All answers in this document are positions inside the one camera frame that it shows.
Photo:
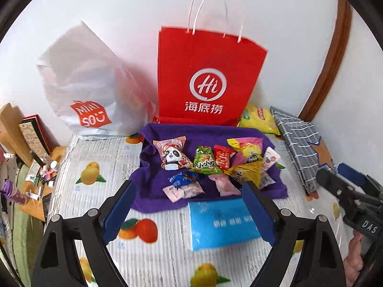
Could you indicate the brown wooden door frame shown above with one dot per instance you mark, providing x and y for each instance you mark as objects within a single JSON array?
[{"x": 332, "y": 65}]

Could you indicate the long white cake packet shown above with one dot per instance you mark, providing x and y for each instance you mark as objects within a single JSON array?
[{"x": 270, "y": 158}]

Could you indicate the green snack packet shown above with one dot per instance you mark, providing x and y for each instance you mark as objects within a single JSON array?
[{"x": 206, "y": 161}]

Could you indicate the pink yellow snack packet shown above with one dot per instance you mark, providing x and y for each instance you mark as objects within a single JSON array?
[{"x": 247, "y": 149}]

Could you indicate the purple cloth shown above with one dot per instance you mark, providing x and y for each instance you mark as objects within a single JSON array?
[{"x": 149, "y": 185}]

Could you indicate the white plastic bag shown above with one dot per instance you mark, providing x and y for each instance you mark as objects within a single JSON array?
[{"x": 86, "y": 95}]

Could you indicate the green blanket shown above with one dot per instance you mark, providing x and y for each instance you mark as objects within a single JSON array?
[{"x": 27, "y": 239}]

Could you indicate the grey checked cloth with star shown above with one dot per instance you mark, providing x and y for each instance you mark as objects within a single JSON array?
[{"x": 302, "y": 146}]

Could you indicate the small pink toy figure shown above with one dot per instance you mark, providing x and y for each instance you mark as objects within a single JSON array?
[{"x": 48, "y": 173}]

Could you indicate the red paper bag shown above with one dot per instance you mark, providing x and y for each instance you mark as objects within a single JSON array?
[{"x": 206, "y": 74}]

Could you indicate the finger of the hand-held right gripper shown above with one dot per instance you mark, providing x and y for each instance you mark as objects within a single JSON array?
[
  {"x": 335, "y": 184},
  {"x": 353, "y": 173}
]

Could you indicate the person's right hand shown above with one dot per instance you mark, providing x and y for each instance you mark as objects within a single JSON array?
[{"x": 356, "y": 254}]

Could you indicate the wooden headboard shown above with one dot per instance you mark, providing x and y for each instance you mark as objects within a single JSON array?
[{"x": 10, "y": 131}]

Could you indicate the blue tissue pack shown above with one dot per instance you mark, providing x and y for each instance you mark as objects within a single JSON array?
[{"x": 221, "y": 227}]

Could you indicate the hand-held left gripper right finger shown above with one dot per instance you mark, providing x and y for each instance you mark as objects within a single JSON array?
[{"x": 259, "y": 213}]

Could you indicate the wooden bedside shelf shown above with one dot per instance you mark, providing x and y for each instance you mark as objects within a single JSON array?
[{"x": 58, "y": 155}]

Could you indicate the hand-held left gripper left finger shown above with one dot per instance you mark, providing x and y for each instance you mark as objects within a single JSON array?
[{"x": 118, "y": 212}]

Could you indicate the small blue snack packet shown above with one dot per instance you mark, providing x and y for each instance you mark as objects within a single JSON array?
[{"x": 182, "y": 181}]

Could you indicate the pink white snack packet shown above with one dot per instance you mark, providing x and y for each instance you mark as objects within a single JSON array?
[{"x": 266, "y": 181}]

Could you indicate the yellow chips bag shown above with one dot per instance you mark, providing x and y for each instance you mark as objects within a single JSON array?
[{"x": 260, "y": 119}]

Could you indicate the red snack packet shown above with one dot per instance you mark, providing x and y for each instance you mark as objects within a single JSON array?
[{"x": 223, "y": 157}]

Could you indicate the pale pink snack packet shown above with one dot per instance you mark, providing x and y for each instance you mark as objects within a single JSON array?
[
  {"x": 182, "y": 192},
  {"x": 224, "y": 185}
]

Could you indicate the panda print snack packet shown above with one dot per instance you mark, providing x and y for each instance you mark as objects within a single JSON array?
[{"x": 173, "y": 155}]

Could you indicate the patterned box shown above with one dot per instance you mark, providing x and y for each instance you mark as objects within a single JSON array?
[{"x": 34, "y": 134}]

